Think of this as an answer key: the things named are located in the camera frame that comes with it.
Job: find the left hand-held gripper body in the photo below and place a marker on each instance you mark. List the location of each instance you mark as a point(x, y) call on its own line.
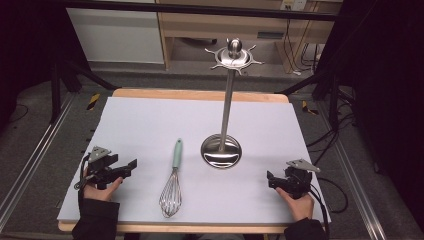
point(100, 168)

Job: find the white power strip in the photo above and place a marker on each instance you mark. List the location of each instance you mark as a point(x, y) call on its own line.
point(293, 4)

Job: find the person's left hand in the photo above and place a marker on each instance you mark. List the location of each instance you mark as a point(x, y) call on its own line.
point(100, 191)

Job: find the person's right hand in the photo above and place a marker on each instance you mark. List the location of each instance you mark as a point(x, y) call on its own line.
point(297, 206)

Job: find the black horizontal bar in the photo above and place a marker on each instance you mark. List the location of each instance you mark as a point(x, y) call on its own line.
point(200, 10)

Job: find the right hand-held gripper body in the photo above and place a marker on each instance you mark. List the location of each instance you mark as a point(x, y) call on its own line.
point(297, 178)

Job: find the aluminium floor rail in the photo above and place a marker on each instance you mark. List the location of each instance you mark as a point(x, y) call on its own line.
point(30, 163)
point(355, 176)

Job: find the white table mat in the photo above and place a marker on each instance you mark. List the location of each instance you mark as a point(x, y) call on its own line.
point(186, 133)

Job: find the white cabinet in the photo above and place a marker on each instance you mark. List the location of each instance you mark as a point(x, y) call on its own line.
point(116, 35)

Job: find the yellow black striped tape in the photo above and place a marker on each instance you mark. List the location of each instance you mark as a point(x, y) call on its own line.
point(309, 109)
point(93, 101)

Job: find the steel utensil stand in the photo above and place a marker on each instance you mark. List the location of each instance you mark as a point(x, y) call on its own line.
point(227, 100)

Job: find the black metal stand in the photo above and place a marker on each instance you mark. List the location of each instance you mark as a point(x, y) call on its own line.
point(66, 80)
point(320, 86)

